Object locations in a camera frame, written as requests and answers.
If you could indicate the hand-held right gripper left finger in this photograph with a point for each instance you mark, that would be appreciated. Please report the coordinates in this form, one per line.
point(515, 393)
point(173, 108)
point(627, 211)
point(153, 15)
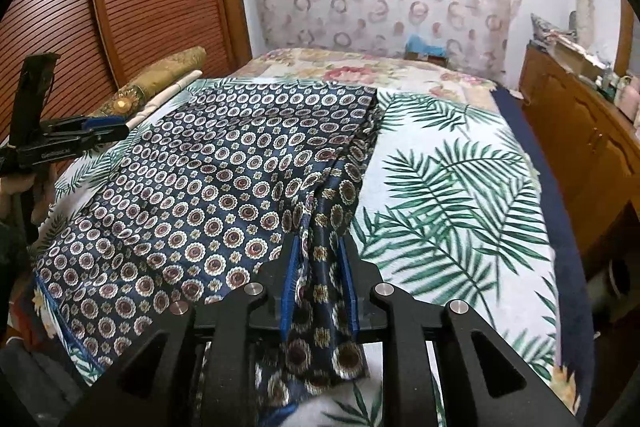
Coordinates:
point(289, 287)

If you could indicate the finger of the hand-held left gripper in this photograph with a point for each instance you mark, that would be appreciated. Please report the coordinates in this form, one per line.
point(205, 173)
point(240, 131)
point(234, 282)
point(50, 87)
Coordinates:
point(107, 133)

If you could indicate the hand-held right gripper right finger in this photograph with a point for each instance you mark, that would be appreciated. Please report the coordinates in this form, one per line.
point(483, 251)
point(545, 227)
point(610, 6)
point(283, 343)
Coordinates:
point(350, 292)

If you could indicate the navy medallion print satin shirt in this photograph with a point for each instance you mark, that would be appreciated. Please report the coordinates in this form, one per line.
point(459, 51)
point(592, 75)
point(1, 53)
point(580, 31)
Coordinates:
point(210, 187)

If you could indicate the gold patterned pillow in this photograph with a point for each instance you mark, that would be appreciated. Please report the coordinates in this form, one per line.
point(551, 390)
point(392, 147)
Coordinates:
point(160, 74)

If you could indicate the palm leaf print bed sheet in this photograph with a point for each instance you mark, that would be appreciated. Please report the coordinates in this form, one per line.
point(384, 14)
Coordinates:
point(450, 207)

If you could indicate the navy blanket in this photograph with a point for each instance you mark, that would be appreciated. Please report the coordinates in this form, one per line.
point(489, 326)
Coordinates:
point(550, 207)

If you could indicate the floral print blanket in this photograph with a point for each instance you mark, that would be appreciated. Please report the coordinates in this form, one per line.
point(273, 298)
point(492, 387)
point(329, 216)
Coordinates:
point(360, 69)

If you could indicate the blue crumpled plastic bag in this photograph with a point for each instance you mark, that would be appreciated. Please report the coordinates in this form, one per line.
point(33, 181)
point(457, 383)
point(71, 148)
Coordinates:
point(422, 44)

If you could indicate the wooden sideboard cabinet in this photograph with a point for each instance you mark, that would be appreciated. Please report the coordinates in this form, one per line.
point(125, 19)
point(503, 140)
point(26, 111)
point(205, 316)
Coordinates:
point(580, 132)

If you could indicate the cardboard box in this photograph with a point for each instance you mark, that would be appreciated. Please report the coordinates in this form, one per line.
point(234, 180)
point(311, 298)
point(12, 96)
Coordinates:
point(577, 54)

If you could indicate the patterned fabric bag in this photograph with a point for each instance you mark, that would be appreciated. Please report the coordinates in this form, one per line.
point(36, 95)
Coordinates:
point(550, 29)

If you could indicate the pink thermos jug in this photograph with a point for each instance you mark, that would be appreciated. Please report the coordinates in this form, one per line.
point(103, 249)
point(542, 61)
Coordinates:
point(629, 99)

